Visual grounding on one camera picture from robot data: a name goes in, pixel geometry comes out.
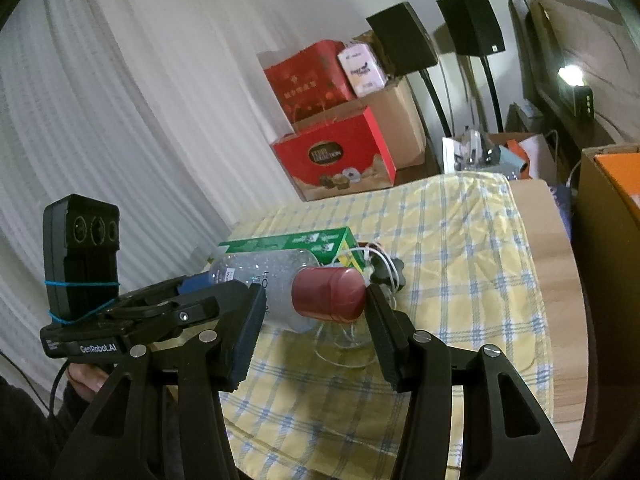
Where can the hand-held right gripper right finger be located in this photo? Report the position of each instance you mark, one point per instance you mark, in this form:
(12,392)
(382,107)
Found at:
(384,332)

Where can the cardboard box with orange flaps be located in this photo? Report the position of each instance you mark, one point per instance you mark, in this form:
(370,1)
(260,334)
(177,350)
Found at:
(605,260)

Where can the black star knob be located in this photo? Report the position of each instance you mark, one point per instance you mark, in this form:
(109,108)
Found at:
(390,270)

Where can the red chocolate gift box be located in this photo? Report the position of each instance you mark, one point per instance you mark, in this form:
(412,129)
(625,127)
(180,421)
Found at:
(330,155)

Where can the black speaker stand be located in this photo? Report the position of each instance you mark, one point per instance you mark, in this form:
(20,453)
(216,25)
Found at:
(492,95)
(435,105)

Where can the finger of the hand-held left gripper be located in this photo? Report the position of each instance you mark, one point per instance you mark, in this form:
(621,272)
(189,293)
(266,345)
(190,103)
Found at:
(170,317)

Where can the person's left forearm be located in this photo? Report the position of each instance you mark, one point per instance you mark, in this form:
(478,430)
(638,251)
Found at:
(25,425)

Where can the white curtain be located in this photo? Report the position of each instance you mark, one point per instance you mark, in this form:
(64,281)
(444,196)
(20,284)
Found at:
(125,110)

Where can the white earphones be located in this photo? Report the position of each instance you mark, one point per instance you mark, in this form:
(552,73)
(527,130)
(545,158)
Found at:
(370,260)

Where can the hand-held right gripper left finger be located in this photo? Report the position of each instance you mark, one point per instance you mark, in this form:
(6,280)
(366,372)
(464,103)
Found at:
(247,340)

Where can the yellow plaid tablecloth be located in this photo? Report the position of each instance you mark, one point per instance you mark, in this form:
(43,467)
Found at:
(450,270)

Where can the open box of clutter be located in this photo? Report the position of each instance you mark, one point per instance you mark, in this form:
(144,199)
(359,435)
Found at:
(500,155)

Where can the black lamp with bright light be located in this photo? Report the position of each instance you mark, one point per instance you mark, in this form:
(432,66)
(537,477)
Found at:
(582,97)

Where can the clear glass cup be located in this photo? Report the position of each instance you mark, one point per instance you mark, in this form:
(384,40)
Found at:
(345,345)

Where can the brown cardboard box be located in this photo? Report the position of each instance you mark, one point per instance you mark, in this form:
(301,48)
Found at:
(400,120)

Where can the pink tissue pack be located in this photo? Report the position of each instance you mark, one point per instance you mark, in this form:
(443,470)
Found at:
(362,70)

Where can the green toothpaste box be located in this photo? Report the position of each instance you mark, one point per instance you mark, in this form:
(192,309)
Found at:
(280,242)

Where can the person's left hand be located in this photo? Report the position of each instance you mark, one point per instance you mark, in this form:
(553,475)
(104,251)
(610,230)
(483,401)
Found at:
(87,380)

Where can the clear bottle with red cap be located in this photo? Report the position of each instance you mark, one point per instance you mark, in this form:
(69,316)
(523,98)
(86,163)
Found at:
(280,275)

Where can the black speaker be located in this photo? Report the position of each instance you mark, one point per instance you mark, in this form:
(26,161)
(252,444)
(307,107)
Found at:
(472,25)
(400,40)

